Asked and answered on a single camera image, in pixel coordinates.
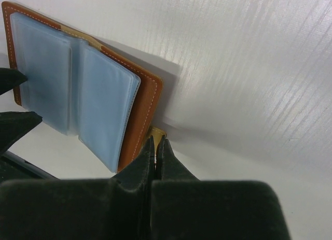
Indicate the brown leather card holder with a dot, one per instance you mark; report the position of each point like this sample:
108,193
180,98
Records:
80,86

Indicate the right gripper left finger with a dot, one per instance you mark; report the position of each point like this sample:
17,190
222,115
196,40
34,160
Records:
113,208

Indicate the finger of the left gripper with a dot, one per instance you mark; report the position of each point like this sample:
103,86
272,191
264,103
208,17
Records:
10,78
14,125

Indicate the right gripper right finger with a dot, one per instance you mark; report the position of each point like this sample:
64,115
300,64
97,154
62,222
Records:
184,207

